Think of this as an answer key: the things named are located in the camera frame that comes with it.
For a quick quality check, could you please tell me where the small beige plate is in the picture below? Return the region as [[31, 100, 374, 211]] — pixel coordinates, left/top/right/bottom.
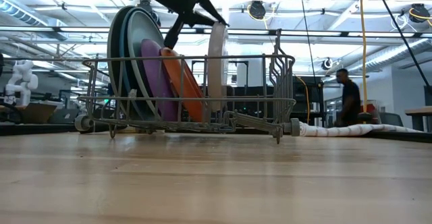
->
[[207, 22, 230, 112]]

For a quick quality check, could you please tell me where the large light teal plate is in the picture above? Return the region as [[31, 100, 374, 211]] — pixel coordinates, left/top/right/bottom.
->
[[126, 10, 168, 122]]

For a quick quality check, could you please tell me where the small orange plate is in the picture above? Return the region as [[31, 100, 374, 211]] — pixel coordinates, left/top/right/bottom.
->
[[160, 47, 205, 123]]

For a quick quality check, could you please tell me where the small purple plate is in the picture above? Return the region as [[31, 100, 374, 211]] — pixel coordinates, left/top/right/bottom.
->
[[140, 38, 180, 122]]

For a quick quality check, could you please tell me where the large blue plate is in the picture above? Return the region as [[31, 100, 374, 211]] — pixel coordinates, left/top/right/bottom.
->
[[117, 7, 142, 120]]

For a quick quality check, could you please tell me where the large grey plate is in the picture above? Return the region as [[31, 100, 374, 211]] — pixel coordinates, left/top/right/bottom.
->
[[107, 5, 136, 119]]

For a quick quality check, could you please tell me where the black cabinet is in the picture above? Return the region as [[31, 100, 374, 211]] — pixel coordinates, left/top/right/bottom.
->
[[293, 75, 325, 125]]

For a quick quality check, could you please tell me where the person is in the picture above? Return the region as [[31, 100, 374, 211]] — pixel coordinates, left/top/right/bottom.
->
[[335, 67, 362, 128]]

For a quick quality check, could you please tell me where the cardboard box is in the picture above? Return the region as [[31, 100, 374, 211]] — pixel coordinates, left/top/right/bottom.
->
[[22, 101, 58, 123]]

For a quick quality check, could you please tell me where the white robot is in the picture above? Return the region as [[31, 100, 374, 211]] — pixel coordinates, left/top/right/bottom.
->
[[3, 60, 38, 107]]

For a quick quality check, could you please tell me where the white striped towel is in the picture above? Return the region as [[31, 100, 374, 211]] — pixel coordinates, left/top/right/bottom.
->
[[298, 121, 423, 138]]

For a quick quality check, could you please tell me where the red object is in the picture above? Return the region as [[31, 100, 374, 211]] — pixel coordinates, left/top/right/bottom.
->
[[359, 103, 378, 123]]

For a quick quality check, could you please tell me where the grey chair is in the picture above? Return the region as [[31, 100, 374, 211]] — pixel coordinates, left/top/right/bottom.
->
[[377, 111, 404, 127]]

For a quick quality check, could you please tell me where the wooden table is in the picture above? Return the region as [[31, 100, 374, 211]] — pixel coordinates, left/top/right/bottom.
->
[[404, 105, 432, 132]]

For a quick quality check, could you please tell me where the thin black hanging cable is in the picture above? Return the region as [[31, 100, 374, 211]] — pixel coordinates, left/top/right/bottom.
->
[[299, 0, 325, 127]]

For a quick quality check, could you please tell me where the thin yellow cable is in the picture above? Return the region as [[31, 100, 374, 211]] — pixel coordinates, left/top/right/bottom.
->
[[296, 76, 311, 125]]

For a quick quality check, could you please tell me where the grey wire dish rack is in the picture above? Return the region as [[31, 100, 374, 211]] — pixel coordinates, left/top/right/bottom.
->
[[74, 28, 301, 146]]

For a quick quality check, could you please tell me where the yellow hanging cable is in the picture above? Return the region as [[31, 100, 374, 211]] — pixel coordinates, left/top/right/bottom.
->
[[359, 0, 369, 115]]

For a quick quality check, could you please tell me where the black round cable weight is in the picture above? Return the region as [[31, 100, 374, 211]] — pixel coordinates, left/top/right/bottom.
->
[[356, 112, 374, 123]]

